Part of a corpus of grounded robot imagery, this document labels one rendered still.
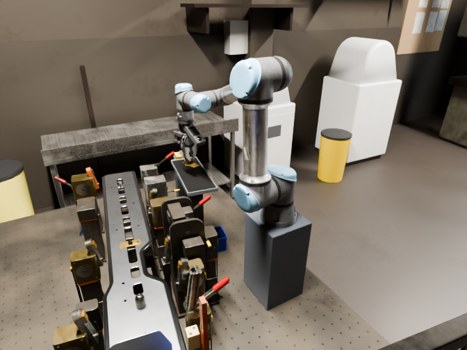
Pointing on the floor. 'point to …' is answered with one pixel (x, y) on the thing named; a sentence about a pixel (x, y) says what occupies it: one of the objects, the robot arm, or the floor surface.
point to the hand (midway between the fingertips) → (190, 160)
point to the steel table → (64, 154)
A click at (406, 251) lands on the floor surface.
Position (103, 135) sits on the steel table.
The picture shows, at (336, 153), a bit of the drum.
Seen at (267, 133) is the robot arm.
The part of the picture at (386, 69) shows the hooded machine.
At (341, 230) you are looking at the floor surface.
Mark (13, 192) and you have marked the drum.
